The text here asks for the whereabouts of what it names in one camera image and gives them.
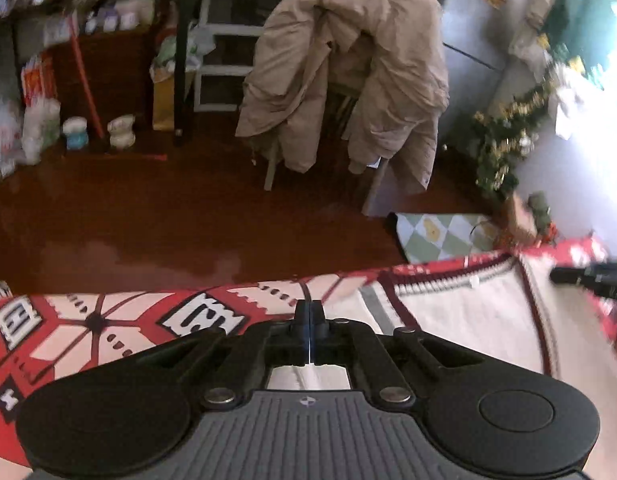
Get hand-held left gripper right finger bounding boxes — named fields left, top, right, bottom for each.
left=309, top=301, right=484, bottom=407

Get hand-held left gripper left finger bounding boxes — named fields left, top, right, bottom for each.
left=133, top=301, right=309, bottom=407

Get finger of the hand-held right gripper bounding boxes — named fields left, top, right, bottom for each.
left=549, top=266, right=597, bottom=288

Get cream knit striped vest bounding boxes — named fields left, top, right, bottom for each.
left=308, top=252, right=617, bottom=391

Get kraft patterned gift box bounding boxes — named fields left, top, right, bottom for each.
left=503, top=195, right=539, bottom=246

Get green checked rug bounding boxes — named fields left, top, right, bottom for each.
left=389, top=212, right=504, bottom=265

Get small christmas tree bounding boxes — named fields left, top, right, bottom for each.
left=471, top=75, right=559, bottom=201

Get wooden chair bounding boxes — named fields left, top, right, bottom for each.
left=251, top=80, right=389, bottom=216

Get white cloth tie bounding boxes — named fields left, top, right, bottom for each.
left=553, top=75, right=589, bottom=141

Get red printed blanket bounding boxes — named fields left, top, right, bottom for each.
left=0, top=232, right=617, bottom=466

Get silver refrigerator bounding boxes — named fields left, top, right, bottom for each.
left=389, top=0, right=539, bottom=101

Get green printed curtain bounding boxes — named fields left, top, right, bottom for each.
left=533, top=0, right=617, bottom=91

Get yellow carton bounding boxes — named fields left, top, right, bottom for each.
left=152, top=72, right=195, bottom=132

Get white ceramic bowl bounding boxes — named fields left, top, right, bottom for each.
left=107, top=114, right=136, bottom=152

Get beige jacket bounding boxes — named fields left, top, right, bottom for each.
left=236, top=0, right=449, bottom=196

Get white plastic drawers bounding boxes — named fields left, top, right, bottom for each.
left=193, top=0, right=284, bottom=113

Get black shelf rack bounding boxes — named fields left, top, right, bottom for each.
left=0, top=0, right=309, bottom=148

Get blue white bowl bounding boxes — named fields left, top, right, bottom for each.
left=62, top=116, right=89, bottom=151

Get pale green plastic bag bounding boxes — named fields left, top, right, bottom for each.
left=156, top=27, right=216, bottom=73

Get brown wooden dresser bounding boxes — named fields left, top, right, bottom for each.
left=53, top=30, right=159, bottom=126

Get red broom stick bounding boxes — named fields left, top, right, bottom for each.
left=68, top=15, right=106, bottom=141

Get white plastic bag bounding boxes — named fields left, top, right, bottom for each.
left=0, top=95, right=24, bottom=176

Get red printed carton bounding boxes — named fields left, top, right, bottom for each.
left=21, top=52, right=59, bottom=106

